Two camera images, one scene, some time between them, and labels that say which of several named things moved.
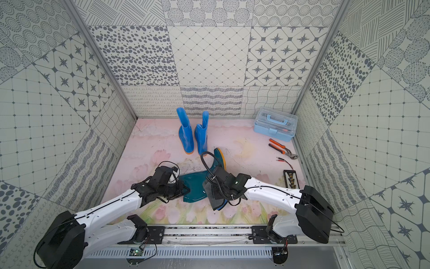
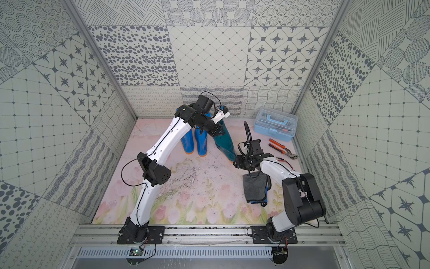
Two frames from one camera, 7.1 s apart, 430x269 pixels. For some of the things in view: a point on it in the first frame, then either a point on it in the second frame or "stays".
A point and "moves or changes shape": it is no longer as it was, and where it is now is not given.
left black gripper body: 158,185 → 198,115
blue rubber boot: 185,131 stays
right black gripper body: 220,193 → 244,163
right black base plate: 260,235 stays
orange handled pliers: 281,148 stays
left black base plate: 155,236 stays
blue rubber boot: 201,133 stays
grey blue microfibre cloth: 216,204 moves or changes shape
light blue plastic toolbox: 275,123 stays
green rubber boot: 194,182 → 225,143
